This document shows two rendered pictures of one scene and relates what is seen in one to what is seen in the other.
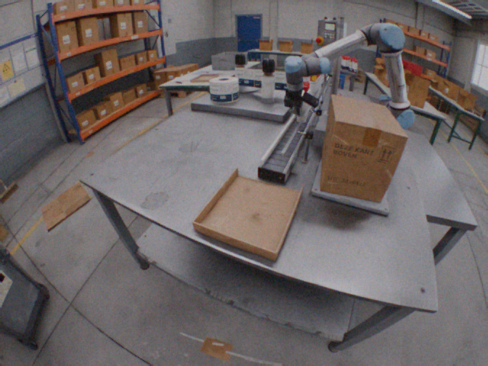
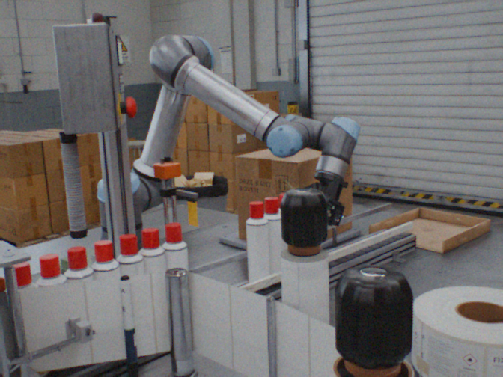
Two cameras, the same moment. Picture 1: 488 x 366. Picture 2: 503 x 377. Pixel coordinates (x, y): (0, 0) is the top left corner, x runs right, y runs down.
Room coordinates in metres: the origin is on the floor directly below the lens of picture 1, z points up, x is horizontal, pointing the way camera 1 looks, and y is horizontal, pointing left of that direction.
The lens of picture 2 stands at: (2.38, 0.10, 1.39)
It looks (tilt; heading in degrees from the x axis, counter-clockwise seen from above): 13 degrees down; 202
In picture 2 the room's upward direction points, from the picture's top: 2 degrees counter-clockwise
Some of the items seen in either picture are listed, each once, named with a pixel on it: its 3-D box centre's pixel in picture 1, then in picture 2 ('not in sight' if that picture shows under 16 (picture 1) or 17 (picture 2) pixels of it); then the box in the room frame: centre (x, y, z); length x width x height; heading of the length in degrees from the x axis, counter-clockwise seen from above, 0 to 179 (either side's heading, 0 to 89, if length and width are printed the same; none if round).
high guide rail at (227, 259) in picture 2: (309, 108); (266, 247); (1.11, -0.37, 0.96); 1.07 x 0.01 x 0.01; 154
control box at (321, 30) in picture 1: (331, 34); (93, 78); (1.45, -0.58, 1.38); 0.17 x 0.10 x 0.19; 29
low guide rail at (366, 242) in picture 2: (295, 114); (288, 273); (1.15, -0.30, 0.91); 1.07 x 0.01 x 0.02; 154
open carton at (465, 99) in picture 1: (465, 99); not in sight; (3.05, -4.60, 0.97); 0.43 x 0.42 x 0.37; 67
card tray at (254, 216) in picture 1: (253, 206); (430, 228); (0.49, -0.03, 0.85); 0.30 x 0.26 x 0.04; 154
